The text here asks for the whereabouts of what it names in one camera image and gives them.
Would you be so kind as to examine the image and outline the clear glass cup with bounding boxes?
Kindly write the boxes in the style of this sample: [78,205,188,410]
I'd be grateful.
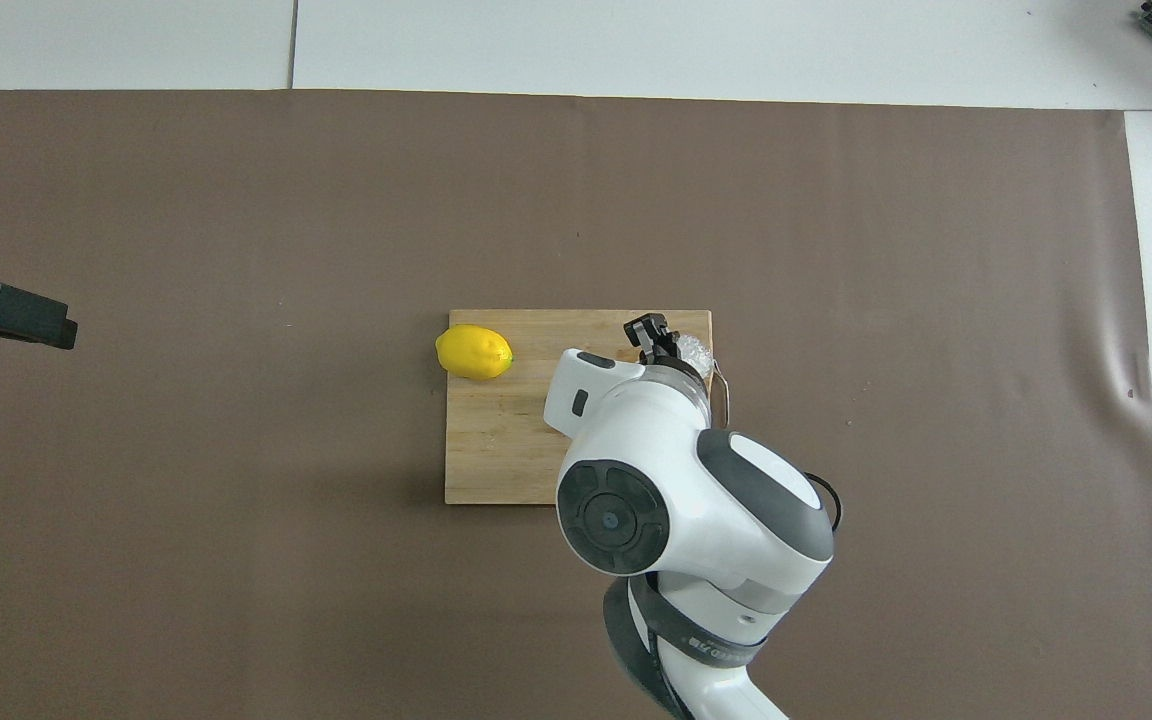
[672,335,716,381]

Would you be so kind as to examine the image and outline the yellow lemon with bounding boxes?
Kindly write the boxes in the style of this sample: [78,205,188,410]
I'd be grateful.
[435,324,515,382]

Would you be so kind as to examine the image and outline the wooden cutting board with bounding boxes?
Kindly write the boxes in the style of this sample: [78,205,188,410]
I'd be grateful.
[444,308,734,506]

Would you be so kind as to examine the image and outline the brown paper table mat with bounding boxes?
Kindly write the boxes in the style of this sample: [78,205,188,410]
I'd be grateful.
[0,88,1152,720]

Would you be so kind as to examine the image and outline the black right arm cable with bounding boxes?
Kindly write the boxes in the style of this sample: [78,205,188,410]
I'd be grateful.
[804,472,843,533]

